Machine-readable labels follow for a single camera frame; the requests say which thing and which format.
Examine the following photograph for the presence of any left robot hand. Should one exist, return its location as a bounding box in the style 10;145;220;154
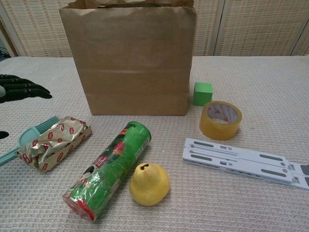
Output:
0;74;53;140

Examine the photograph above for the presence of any gold red snack packet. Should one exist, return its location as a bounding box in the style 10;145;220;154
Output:
15;116;93;173

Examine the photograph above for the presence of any green chips can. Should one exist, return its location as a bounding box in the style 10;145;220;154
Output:
62;120;152;222

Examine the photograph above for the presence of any yellow pear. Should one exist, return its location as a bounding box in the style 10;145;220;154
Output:
129;162;170;206

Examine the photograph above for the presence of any brown paper bag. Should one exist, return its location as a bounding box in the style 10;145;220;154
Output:
59;0;197;116

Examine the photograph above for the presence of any green cube block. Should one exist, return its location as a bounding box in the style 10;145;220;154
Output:
192;81;214;106

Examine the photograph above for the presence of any teal plastic comb brush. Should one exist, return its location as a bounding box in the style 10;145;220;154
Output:
0;116;60;167

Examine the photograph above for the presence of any clear packing tape roll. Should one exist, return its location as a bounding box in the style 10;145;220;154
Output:
199;101;242;141

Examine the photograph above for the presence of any white folded laptop stand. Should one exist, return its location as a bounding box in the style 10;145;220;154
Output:
182;137;309;190

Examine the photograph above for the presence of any beige woven tablecloth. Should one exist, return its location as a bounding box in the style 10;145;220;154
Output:
0;55;309;232

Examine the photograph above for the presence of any woven folding screen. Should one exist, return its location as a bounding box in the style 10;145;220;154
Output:
0;0;309;58

